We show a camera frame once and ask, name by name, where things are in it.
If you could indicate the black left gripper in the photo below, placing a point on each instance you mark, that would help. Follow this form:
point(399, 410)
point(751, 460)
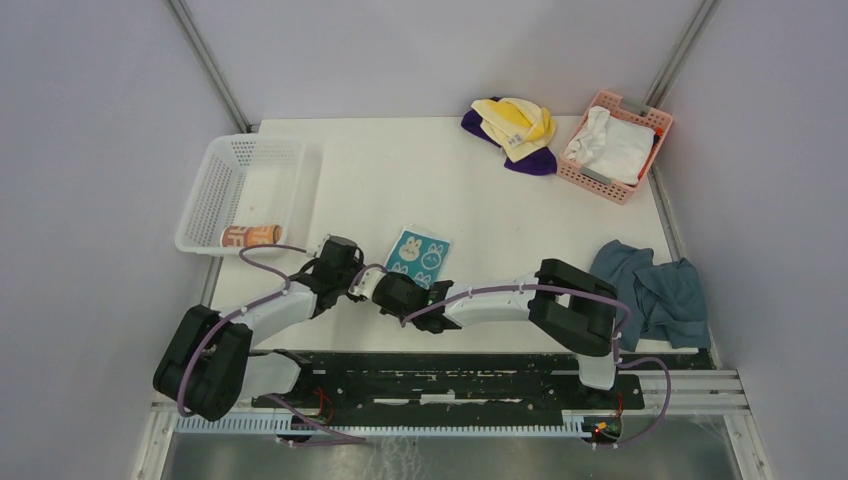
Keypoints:
point(358, 263)

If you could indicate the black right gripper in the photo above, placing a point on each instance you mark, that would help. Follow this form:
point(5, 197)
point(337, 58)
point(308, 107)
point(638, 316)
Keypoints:
point(386, 310)

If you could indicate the teal bunny pattern towel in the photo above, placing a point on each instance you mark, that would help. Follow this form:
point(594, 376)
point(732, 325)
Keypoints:
point(418, 254)

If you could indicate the cream rabbit text towel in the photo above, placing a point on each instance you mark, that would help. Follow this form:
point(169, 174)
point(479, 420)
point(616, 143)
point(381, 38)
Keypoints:
point(246, 236)

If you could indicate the white plastic basket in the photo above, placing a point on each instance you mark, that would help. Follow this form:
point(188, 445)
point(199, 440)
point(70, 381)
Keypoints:
point(244, 180)

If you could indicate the yellow cloth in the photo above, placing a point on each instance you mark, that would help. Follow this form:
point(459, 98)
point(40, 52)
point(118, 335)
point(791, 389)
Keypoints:
point(520, 127)

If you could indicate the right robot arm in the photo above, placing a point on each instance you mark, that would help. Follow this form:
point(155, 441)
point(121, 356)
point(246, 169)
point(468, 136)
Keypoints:
point(572, 307)

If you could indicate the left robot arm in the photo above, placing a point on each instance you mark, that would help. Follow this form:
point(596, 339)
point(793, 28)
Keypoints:
point(208, 365)

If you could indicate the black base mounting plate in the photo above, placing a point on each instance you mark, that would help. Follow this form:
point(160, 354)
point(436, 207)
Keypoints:
point(456, 390)

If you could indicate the purple cloth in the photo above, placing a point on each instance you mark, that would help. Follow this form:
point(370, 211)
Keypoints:
point(540, 163)

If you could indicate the white cloth in basket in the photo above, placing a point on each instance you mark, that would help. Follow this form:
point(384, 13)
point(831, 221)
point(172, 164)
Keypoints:
point(613, 148)

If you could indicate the dark teal cloth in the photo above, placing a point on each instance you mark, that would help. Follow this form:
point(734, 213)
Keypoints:
point(667, 300)

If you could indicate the pink plastic basket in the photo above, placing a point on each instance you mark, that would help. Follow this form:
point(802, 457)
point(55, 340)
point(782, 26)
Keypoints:
point(628, 110)

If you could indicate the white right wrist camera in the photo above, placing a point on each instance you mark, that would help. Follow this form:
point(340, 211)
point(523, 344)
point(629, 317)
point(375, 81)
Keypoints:
point(364, 288)

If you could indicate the white toothed cable rail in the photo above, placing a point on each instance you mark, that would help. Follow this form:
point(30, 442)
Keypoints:
point(285, 424)

